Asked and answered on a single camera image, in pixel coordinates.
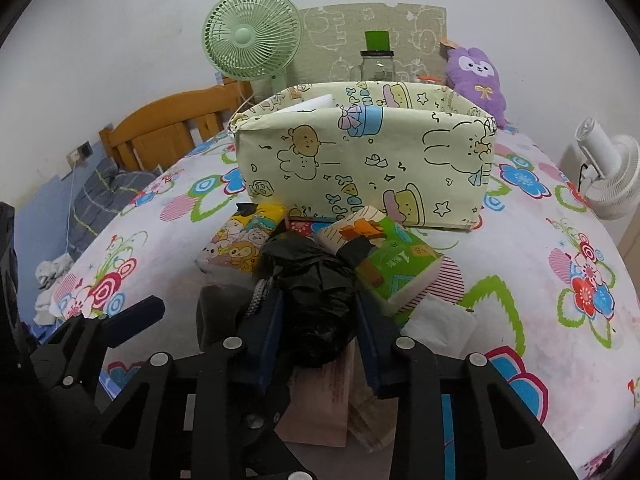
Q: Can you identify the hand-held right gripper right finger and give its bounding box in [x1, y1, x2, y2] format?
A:
[355, 292, 566, 480]

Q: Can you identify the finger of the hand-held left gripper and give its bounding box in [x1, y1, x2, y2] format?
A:
[30, 296, 167, 411]

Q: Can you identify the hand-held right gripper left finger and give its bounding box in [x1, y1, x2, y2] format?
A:
[65, 285, 311, 480]

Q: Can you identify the black plastic bag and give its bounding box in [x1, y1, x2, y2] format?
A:
[259, 232, 372, 368]

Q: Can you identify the green tissue pack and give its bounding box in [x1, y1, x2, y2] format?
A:
[319, 205, 446, 317]

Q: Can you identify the cartoon animal tissue pack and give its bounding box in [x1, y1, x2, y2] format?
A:
[195, 202, 287, 282]

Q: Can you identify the yellow printed fabric storage box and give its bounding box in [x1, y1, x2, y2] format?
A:
[229, 80, 498, 232]

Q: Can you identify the white crumpled cloth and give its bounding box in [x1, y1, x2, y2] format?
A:
[34, 254, 74, 327]

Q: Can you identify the dark grey cloth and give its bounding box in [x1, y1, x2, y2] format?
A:
[197, 282, 261, 357]

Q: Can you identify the beige folded cloth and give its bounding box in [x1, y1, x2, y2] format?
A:
[347, 380, 401, 455]

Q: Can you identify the white tissue sheet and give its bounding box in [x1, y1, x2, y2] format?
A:
[401, 294, 479, 357]

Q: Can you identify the blue red printed pack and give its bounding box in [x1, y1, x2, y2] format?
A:
[287, 216, 332, 237]

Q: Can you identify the grey plaid pillow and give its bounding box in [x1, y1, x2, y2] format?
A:
[64, 157, 162, 262]

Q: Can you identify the wooden bed headboard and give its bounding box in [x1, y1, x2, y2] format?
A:
[98, 77, 242, 172]

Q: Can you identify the glass jar with black lid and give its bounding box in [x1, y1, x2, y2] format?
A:
[360, 50, 399, 84]

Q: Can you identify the purple plush toy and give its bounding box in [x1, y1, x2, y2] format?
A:
[444, 46, 509, 127]

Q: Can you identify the green desk fan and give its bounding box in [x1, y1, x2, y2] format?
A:
[202, 0, 304, 106]

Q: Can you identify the white clip fan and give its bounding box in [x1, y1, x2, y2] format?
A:
[571, 116, 640, 221]

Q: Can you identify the beige printed board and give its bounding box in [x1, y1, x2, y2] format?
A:
[299, 2, 447, 86]

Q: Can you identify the white cable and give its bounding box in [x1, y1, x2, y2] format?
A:
[66, 160, 83, 257]

